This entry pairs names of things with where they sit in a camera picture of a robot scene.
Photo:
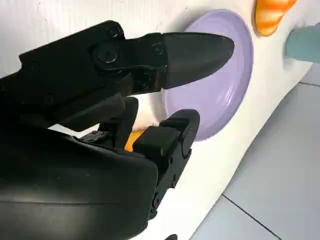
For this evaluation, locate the orange and white bread roll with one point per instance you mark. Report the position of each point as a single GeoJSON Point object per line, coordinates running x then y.
{"type": "Point", "coordinates": [270, 17]}
{"type": "Point", "coordinates": [131, 143]}

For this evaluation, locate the pale green mug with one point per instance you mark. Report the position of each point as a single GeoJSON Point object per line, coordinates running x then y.
{"type": "Point", "coordinates": [302, 42]}

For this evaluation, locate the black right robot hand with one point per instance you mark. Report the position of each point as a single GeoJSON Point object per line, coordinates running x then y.
{"type": "Point", "coordinates": [62, 175]}

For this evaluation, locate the lilac plate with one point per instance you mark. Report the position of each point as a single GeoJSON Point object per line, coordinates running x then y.
{"type": "Point", "coordinates": [225, 87]}

